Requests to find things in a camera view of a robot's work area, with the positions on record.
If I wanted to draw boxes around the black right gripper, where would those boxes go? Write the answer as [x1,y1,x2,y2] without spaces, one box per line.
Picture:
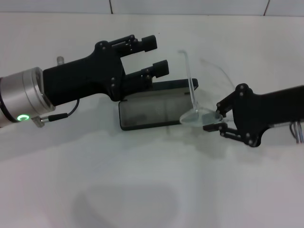
[203,83,304,148]

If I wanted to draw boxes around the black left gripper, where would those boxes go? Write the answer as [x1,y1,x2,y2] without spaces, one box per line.
[42,35,170,107]

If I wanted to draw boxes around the clear white glasses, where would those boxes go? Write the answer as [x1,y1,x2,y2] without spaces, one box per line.
[178,49,235,127]

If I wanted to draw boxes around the black glasses case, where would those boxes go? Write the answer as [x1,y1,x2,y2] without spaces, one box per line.
[118,78,199,131]

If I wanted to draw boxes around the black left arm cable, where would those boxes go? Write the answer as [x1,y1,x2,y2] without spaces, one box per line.
[30,99,80,127]

